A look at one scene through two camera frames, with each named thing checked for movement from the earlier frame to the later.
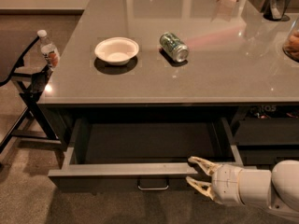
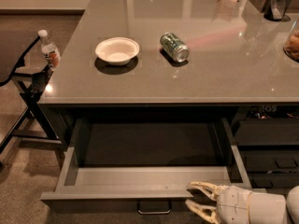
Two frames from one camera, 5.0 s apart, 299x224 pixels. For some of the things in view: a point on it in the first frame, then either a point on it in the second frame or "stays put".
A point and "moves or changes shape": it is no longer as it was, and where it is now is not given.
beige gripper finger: [204, 188] -> [207, 213]
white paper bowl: [117, 50] stays put
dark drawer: [267, 159] stays put
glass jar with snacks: [291, 46] stays put
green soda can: [176, 47] stays put
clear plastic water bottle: [49, 49] stays put
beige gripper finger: [208, 166] -> [211, 189]
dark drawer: [121, 156] moves or changes shape
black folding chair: [31, 81] stays put
